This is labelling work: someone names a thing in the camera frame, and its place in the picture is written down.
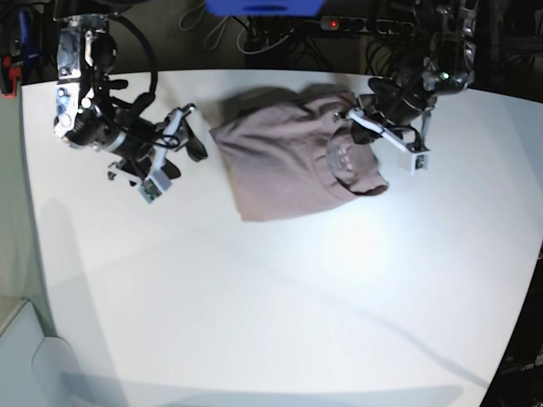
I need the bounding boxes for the white cable loop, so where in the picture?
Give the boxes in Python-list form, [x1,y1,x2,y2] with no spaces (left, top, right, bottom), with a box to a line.
[204,16,232,51]

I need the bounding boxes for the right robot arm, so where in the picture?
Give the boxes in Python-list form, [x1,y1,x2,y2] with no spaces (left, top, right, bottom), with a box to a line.
[53,1,208,186]

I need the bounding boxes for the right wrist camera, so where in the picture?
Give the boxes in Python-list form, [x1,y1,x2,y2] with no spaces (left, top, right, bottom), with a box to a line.
[137,170,172,204]

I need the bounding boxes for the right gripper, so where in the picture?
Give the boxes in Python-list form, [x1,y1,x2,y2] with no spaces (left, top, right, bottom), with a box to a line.
[105,103,209,185]

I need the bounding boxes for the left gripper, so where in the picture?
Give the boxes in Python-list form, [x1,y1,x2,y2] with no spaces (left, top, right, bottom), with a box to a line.
[334,108,432,153]

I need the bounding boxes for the black power strip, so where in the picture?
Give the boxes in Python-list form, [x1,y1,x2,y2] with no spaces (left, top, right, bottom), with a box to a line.
[319,16,415,37]

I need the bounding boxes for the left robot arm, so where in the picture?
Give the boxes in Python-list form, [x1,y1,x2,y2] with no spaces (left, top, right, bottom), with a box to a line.
[335,1,479,153]

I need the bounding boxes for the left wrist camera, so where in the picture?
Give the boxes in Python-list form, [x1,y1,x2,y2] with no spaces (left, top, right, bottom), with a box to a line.
[399,149,430,175]

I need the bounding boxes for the mauve t-shirt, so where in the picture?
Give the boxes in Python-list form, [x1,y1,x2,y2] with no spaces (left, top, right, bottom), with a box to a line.
[210,86,389,222]

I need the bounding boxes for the blue box at top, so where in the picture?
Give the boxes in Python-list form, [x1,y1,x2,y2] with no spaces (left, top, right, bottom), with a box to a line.
[205,0,325,17]

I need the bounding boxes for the grey side table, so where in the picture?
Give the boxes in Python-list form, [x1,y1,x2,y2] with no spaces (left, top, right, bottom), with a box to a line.
[1,300,98,406]

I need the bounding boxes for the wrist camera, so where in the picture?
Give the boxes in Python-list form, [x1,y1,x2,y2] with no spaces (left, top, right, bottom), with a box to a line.
[137,170,172,204]
[399,149,430,175]

